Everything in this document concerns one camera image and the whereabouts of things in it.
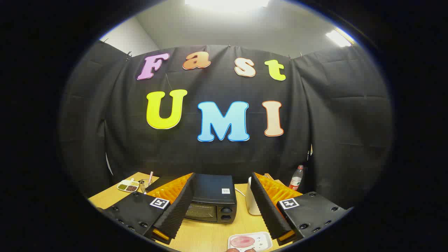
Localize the ceiling light panel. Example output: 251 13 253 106
325 29 352 48
185 0 270 11

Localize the clear plastic water bottle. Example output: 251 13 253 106
289 164 304 190

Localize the white pop-up toaster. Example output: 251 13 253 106
245 177 262 216

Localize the pink-handled wire whisk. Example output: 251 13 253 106
139 171 154 194

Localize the black backdrop cloth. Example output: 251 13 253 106
59 40 394 210

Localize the white divided bean dish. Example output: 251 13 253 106
117 179 140 193

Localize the pink round ham slice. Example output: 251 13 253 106
230 236 255 248

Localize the white food tray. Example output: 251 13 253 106
227 232 273 252

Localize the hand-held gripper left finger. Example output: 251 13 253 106
101 172 196 245

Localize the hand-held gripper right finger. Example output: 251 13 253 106
250 171 352 242

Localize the black toaster oven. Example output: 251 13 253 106
145 173 238 224

